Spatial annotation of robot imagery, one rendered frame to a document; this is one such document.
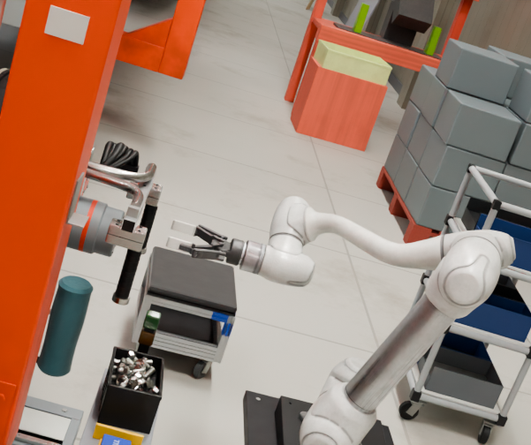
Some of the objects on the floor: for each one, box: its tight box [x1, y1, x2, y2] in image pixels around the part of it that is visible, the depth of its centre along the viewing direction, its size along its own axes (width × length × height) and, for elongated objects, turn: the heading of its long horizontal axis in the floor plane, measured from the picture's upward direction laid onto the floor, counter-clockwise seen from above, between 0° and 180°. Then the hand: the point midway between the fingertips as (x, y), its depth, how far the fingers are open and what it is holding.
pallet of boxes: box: [376, 38, 531, 275], centre depth 638 cm, size 125×83×124 cm
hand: (173, 233), depth 264 cm, fingers open, 13 cm apart
